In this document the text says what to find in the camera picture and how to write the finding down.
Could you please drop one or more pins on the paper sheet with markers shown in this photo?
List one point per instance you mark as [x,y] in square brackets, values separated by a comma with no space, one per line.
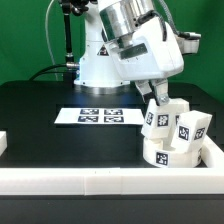
[100,116]

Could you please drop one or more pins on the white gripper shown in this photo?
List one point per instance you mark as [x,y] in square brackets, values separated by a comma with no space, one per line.
[149,51]

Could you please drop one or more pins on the white U-shaped fence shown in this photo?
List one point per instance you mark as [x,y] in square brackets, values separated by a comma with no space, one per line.
[119,181]

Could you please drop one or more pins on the white round stool seat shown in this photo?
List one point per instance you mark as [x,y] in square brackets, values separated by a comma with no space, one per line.
[156,153]

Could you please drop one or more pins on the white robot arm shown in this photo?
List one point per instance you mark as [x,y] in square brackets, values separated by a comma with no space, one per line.
[97,69]

